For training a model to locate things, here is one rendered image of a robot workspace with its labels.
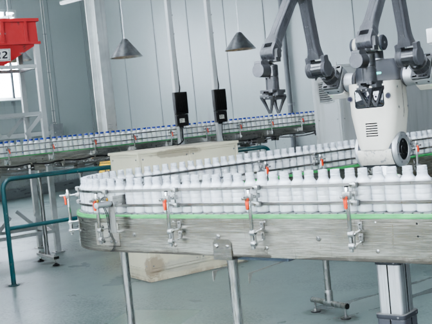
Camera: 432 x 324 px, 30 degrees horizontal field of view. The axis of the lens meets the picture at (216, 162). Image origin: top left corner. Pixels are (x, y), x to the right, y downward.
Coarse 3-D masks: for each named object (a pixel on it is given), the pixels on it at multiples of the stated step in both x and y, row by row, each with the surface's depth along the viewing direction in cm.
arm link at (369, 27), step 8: (376, 0) 318; (384, 0) 322; (368, 8) 318; (376, 8) 316; (368, 16) 315; (376, 16) 316; (368, 24) 313; (376, 24) 314; (360, 32) 314; (368, 32) 310; (376, 32) 313; (360, 40) 311; (368, 40) 309; (360, 48) 313
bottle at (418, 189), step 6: (420, 168) 285; (426, 168) 285; (420, 174) 285; (426, 174) 285; (414, 180) 287; (420, 180) 284; (426, 180) 284; (420, 186) 284; (426, 186) 284; (420, 192) 285; (426, 192) 284; (420, 198) 285; (426, 198) 284; (420, 204) 285; (426, 204) 284; (420, 210) 285; (426, 210) 284
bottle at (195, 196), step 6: (192, 180) 352; (198, 180) 353; (192, 186) 351; (198, 186) 351; (192, 192) 352; (198, 192) 351; (192, 198) 352; (198, 198) 352; (192, 210) 353; (198, 210) 352
